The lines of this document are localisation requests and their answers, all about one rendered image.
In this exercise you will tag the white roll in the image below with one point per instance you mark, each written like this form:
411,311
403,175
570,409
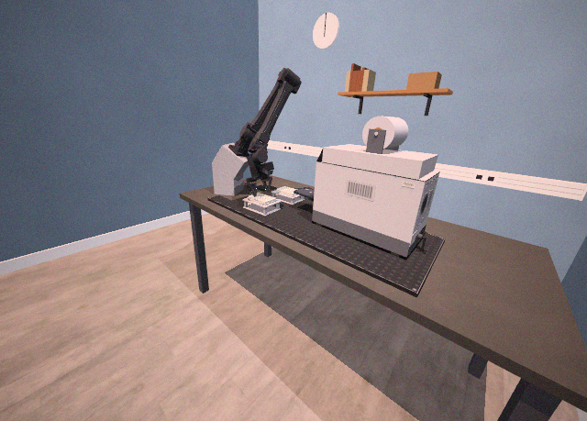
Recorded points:
396,130

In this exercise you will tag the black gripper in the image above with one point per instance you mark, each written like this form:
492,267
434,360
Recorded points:
264,178

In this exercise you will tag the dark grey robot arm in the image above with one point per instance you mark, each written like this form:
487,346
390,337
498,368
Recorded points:
264,123

